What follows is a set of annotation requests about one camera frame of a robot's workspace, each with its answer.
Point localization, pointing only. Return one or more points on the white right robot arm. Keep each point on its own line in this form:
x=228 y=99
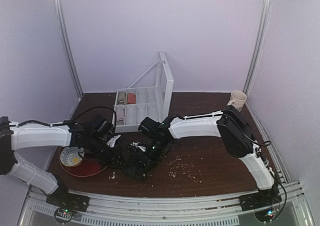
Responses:
x=228 y=124

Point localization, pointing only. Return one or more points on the black striped underwear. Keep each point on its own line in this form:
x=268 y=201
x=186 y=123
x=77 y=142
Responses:
x=137 y=166

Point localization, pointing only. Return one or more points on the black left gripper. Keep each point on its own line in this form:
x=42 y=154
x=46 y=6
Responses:
x=113 y=158

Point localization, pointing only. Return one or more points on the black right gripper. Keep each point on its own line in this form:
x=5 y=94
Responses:
x=141 y=158

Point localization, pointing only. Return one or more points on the grey folded cloth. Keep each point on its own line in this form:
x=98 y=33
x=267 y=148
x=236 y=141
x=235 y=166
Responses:
x=120 y=115

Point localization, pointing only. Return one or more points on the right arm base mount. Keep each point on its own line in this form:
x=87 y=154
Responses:
x=267 y=205

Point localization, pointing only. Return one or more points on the aluminium front rail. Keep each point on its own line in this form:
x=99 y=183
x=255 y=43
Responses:
x=220 y=210

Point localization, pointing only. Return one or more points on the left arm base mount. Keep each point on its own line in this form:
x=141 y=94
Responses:
x=68 y=204

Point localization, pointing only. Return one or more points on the aluminium frame post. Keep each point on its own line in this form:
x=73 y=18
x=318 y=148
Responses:
x=67 y=47
x=263 y=22

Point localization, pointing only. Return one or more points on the round red tray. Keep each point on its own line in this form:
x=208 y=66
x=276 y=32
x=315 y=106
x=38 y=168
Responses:
x=88 y=168

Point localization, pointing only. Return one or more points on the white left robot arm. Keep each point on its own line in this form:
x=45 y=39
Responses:
x=31 y=134

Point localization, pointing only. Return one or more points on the blue patterned bowl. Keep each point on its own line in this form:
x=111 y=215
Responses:
x=72 y=156

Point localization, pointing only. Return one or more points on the cream floral mug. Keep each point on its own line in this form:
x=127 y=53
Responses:
x=237 y=100

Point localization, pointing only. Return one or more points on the right aluminium frame post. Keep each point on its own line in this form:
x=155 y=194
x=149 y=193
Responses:
x=263 y=22

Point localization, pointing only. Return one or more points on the red rolled cloth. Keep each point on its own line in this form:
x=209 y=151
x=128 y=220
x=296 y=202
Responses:
x=131 y=98

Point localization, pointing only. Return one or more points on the left aluminium frame post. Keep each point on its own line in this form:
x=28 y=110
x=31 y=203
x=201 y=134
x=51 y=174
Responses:
x=67 y=47

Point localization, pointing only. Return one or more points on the white compartment organizer box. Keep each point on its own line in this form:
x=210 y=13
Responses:
x=153 y=90

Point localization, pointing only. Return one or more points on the beige rolled cloth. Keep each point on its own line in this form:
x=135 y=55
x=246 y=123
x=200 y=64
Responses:
x=122 y=98

